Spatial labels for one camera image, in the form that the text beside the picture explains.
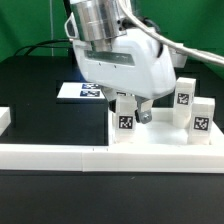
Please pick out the white U-shaped fence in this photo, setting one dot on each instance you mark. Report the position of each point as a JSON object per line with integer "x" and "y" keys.
{"x": 120, "y": 157}

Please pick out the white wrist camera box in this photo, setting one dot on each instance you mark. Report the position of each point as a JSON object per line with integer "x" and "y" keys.
{"x": 177, "y": 59}

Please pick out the white square tabletop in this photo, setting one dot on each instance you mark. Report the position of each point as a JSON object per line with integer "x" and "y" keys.
{"x": 162, "y": 131}

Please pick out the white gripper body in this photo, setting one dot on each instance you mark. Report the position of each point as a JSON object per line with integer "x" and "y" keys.
{"x": 132, "y": 66}

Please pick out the white marker sheet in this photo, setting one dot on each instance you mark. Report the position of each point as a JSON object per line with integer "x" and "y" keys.
{"x": 76, "y": 90}

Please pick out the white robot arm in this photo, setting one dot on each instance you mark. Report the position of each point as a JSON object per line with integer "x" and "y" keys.
{"x": 99, "y": 21}

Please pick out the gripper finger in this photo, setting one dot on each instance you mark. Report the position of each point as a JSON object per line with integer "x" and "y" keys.
{"x": 143, "y": 112}

